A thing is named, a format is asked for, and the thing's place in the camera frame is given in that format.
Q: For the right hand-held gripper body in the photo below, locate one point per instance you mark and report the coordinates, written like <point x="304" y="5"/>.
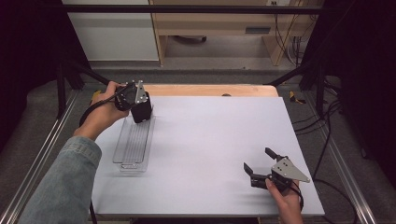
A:
<point x="285" y="171"/>

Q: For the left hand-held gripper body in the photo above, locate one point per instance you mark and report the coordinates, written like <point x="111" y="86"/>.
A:
<point x="127" y="98"/>

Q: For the clear plastic tray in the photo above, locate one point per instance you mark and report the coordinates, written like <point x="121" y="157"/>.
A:
<point x="134" y="146"/>

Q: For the person's left hand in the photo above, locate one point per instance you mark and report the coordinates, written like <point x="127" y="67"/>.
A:
<point x="102" y="113"/>

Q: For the person's right hand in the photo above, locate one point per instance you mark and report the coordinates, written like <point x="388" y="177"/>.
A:
<point x="288" y="205"/>

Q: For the yellow black tape piece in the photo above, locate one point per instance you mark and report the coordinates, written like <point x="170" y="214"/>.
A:
<point x="292" y="97"/>
<point x="94" y="94"/>

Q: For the white table board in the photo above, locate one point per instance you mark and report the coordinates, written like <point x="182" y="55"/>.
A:
<point x="202" y="171"/>

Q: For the white cabinet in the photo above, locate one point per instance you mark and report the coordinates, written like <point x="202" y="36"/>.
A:
<point x="115" y="34"/>

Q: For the black tripod stand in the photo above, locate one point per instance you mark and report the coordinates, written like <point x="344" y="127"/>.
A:
<point x="61" y="90"/>
<point x="320" y="90"/>

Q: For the wooden table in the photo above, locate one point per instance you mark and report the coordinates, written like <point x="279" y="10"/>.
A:
<point x="202" y="90"/>

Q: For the black curtain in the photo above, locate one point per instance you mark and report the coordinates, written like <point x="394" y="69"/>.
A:
<point x="367" y="62"/>
<point x="28" y="46"/>

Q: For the light wooden desk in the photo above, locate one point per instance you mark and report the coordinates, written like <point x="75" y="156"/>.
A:
<point x="218" y="21"/>

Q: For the grey desk label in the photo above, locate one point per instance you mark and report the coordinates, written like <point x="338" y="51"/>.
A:
<point x="257" y="30"/>

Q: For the aluminium floor rail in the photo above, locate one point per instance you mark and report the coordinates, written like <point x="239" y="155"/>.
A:
<point x="40" y="152"/>
<point x="345" y="174"/>

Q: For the black horizontal frame bar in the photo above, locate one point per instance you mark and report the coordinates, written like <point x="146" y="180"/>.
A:
<point x="186" y="9"/>

